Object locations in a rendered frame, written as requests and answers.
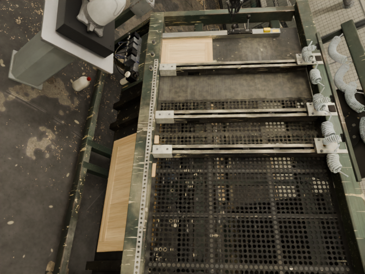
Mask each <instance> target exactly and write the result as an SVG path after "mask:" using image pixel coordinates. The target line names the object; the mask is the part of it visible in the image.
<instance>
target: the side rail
mask: <svg viewBox="0 0 365 274"><path fill-rule="evenodd" d="M294 11H295V9H294V6H286V7H263V8H240V10H239V12H238V13H236V17H234V21H233V22H232V20H231V18H232V17H231V13H229V12H228V9H216V10H192V11H169V12H164V18H165V26H166V27H170V26H194V24H195V23H203V24H204V25H210V24H235V23H247V21H248V20H247V19H246V15H248V14H249V15H251V18H250V19H249V23H261V22H270V21H271V20H279V22H286V21H292V18H293V15H294Z"/></svg>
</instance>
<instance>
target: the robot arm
mask: <svg viewBox="0 0 365 274"><path fill-rule="evenodd" d="M229 2H230V3H231V10H230V7H229ZM239 2H240V3H239ZM238 3H239V6H238V8H237V4H238ZM125 4H126V0H90V2H88V1H87V0H82V5H81V8H80V12H79V15H78V16H77V19H78V20H79V21H80V22H82V23H83V24H85V25H86V26H87V31H88V32H89V33H92V31H94V32H95V33H96V34H97V35H98V36H99V37H102V36H103V29H104V26H105V25H106V24H108V23H110V22H111V21H113V20H114V19H115V18H116V17H117V16H118V15H119V14H120V13H121V12H122V11H123V9H124V7H125ZM226 4H227V6H228V12H229V13H231V17H232V18H231V20H232V22H233V21H234V17H236V13H238V12H239V10H240V7H241V5H242V4H243V0H228V1H226ZM234 5H235V10H234V11H233V7H234ZM236 9H237V10H236Z"/></svg>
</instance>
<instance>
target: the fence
mask: <svg viewBox="0 0 365 274"><path fill-rule="evenodd" d="M275 29H278V30H279V32H273V31H272V29H270V32H269V33H264V32H263V29H252V31H253V33H252V34H232V35H228V34H227V30H222V31H208V32H181V33H163V34H162V39H191V38H212V39H233V38H262V37H277V36H280V28H275Z"/></svg>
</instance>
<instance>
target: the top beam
mask: <svg viewBox="0 0 365 274"><path fill-rule="evenodd" d="M294 6H295V14H294V18H295V22H296V25H297V30H298V34H299V39H300V43H301V47H302V49H303V48H304V47H308V46H309V44H310V43H311V41H312V43H311V45H310V46H312V45H314V46H316V44H317V43H318V42H317V38H316V32H317V29H316V25H315V22H314V19H313V15H312V11H311V8H310V4H309V1H308V0H300V1H296V2H295V5H294ZM315 67H316V64H314V65H307V67H306V68H307V73H308V76H309V72H310V71H311V70H312V69H315ZM316 69H318V70H319V72H320V76H321V78H322V80H321V81H320V83H321V84H323V85H324V86H322V85H320V84H319V83H318V84H312V83H311V80H310V76H309V80H310V85H311V89H312V94H313V95H315V94H319V93H320V92H321V90H322V89H323V87H325V88H324V90H323V91H322V93H321V95H323V96H324V97H326V98H327V97H328V98H330V95H332V93H331V89H330V85H329V81H328V78H327V75H326V71H325V67H324V64H318V66H317V68H316ZM329 117H330V116H319V117H318V119H319V123H320V128H322V127H321V126H322V123H323V122H326V121H328V119H329ZM329 122H331V123H332V124H333V129H334V131H335V133H336V134H335V135H338V136H339V137H341V136H340V134H343V132H342V129H341V125H340V122H339V118H338V116H331V118H330V120H329ZM335 138H336V137H335ZM337 144H340V146H339V150H346V146H345V143H344V142H339V143H337ZM337 154H338V155H339V162H340V163H341V165H342V168H341V170H340V171H341V172H343V173H344V174H346V175H347V176H348V177H346V176H345V175H343V174H341V173H340V172H337V173H333V172H331V174H332V178H333V183H334V186H335V190H336V195H337V199H338V203H339V208H340V211H341V215H342V220H343V224H344V229H345V233H346V236H347V241H348V245H349V249H350V254H351V258H352V261H353V266H354V270H355V274H365V199H364V195H363V191H362V188H361V184H360V182H356V179H355V175H354V172H353V168H352V165H351V161H350V158H349V154H348V153H337Z"/></svg>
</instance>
